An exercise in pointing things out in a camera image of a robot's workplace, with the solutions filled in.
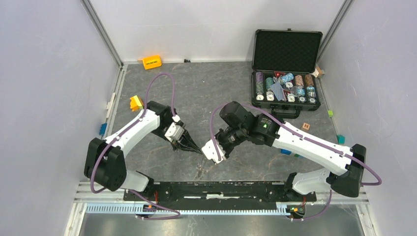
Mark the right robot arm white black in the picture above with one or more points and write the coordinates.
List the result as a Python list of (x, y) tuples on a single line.
[(341, 169)]

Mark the black poker chip case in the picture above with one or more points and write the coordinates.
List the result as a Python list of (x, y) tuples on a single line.
[(289, 58)]

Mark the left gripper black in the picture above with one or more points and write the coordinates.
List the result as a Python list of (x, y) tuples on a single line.
[(186, 140)]

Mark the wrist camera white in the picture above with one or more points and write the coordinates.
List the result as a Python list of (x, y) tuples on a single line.
[(175, 130), (213, 152)]

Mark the wooden block behind case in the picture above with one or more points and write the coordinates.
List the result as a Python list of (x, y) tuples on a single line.
[(318, 73)]

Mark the playing card deck blue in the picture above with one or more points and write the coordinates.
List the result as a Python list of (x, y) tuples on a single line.
[(278, 91)]

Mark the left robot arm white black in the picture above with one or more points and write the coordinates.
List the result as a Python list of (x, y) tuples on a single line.
[(105, 161)]

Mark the teal cube right edge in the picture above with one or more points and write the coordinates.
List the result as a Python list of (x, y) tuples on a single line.
[(340, 139)]

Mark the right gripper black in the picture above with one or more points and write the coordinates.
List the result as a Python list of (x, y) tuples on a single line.
[(227, 151)]

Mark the yellow orange brick stack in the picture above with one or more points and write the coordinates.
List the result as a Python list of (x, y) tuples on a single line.
[(136, 103)]

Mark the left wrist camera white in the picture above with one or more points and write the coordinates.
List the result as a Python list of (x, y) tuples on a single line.
[(175, 130)]

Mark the orange toothed block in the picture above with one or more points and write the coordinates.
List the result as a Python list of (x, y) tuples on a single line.
[(152, 62)]

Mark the wooden letter H cube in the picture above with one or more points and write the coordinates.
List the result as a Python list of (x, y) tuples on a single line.
[(306, 127)]

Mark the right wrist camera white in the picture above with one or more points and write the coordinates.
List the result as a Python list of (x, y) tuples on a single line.
[(213, 152)]

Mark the blue green white brick stack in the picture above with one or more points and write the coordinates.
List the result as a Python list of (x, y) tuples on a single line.
[(290, 153)]

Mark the blue cube left rail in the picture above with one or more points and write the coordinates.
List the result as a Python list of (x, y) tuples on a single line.
[(102, 130)]

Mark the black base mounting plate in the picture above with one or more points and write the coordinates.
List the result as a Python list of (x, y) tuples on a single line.
[(227, 195)]

